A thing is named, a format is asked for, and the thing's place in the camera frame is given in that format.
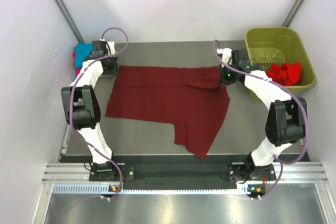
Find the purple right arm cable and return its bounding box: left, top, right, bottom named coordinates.
left=213, top=39, right=311, bottom=200

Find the aluminium frame rail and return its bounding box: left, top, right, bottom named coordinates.
left=42, top=162, right=328, bottom=184

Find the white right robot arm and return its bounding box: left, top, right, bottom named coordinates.
left=215, top=48, right=308, bottom=184

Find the slotted cable duct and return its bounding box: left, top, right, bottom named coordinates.
left=52, top=183, right=266, bottom=195

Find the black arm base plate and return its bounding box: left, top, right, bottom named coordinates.
left=88, top=162, right=277, bottom=183

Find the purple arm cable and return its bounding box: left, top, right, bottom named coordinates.
left=67, top=27, right=129, bottom=200
left=213, top=39, right=311, bottom=200

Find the teal folded shirt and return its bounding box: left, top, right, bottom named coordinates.
left=74, top=42, right=93, bottom=68

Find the olive green plastic bin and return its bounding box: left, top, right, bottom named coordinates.
left=245, top=27, right=316, bottom=95

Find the dark red t shirt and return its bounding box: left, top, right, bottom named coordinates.
left=105, top=66, right=230, bottom=159

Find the bright red crumpled shirt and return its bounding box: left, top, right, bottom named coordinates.
left=266, top=62, right=302, bottom=86

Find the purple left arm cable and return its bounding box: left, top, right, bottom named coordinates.
left=67, top=27, right=129, bottom=200

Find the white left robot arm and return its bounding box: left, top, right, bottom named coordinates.
left=61, top=39, right=121, bottom=181

